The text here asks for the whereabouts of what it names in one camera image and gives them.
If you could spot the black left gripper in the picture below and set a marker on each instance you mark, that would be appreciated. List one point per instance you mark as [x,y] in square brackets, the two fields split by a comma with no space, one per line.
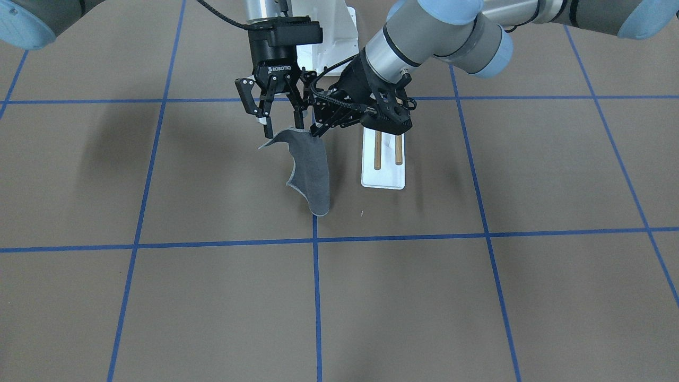
[354,80]

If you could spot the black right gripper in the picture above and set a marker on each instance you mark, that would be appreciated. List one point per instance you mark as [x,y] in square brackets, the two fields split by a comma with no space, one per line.
[274,57]

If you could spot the blue grey towel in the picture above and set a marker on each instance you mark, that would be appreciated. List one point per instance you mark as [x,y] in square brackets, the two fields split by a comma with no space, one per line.
[310,175]

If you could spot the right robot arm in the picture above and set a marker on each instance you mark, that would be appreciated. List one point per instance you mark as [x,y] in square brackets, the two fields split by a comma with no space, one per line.
[32,25]

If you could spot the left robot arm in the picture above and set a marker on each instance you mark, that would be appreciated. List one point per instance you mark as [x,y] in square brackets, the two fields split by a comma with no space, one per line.
[471,35]

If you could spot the wooden rack rod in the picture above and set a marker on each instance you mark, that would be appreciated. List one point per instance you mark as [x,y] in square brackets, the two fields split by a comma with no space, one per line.
[377,151]
[399,150]

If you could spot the white rack base tray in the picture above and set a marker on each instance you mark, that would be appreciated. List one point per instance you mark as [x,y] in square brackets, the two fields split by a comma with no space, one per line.
[390,175]

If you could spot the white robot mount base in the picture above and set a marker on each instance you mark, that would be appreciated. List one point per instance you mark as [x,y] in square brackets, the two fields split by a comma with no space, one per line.
[340,33]

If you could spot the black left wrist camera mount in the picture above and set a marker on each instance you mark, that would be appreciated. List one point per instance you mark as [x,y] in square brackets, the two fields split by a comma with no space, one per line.
[390,111]

